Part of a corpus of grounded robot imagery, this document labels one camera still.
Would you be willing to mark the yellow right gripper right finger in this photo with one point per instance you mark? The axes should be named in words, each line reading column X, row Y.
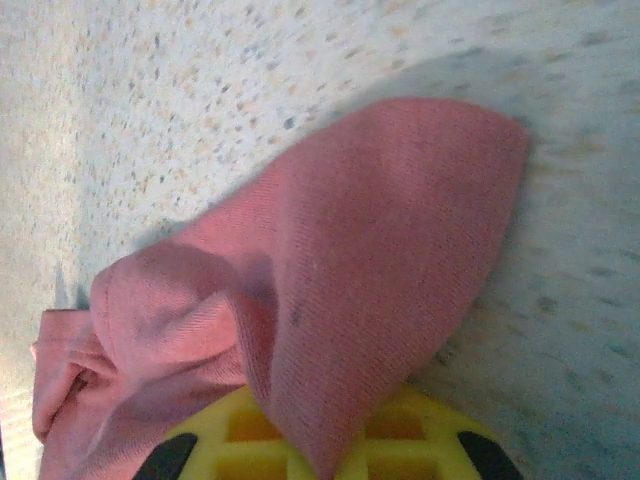
column 430, row 450

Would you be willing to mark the pink t-shirt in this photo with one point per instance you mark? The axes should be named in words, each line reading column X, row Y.
column 360, row 260

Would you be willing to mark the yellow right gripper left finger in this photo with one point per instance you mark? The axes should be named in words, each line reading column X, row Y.
column 240, row 450

